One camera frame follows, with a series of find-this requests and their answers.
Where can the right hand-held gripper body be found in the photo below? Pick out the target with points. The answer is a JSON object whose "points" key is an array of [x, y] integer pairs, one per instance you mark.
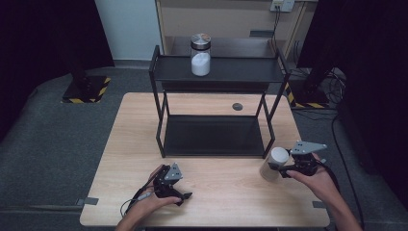
{"points": [[304, 162]]}

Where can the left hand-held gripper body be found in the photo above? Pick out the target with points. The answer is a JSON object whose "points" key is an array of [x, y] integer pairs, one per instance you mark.
{"points": [[165, 184]]}

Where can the beige jar with white lid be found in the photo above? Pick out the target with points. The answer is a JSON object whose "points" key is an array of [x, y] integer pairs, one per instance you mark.
{"points": [[274, 165]]}

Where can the black two-tier metal rack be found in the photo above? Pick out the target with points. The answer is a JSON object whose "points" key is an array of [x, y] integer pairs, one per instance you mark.
{"points": [[213, 136]]}

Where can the glass jar with silver lid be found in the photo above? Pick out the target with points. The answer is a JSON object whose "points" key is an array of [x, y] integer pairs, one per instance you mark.
{"points": [[200, 56]]}

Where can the person's left hand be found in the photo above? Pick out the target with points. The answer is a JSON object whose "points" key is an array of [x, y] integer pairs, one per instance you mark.
{"points": [[150, 207]]}

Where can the person's right hand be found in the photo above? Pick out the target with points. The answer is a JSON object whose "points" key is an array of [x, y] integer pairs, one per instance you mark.
{"points": [[317, 187]]}

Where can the black stand base hazard stripes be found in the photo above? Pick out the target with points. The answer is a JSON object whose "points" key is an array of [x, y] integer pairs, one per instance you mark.
{"points": [[308, 96], [85, 89]]}

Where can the grey round table grommet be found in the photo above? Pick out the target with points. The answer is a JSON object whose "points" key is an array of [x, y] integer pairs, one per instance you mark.
{"points": [[237, 107]]}

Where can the black curtain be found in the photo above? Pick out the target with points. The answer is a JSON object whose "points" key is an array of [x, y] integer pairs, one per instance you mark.
{"points": [[375, 80], [41, 48]]}

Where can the grey metal plate on cabinet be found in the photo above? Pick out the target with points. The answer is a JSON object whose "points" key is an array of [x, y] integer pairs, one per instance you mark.
{"points": [[261, 33]]}

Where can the light wooden cabinet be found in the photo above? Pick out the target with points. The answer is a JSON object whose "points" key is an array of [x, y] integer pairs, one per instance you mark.
{"points": [[231, 22]]}

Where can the grey table edge bracket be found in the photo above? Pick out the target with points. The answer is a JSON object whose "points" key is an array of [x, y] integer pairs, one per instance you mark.
{"points": [[319, 204], [88, 201]]}

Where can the white wall power outlet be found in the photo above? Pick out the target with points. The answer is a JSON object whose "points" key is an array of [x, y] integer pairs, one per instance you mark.
{"points": [[282, 5]]}

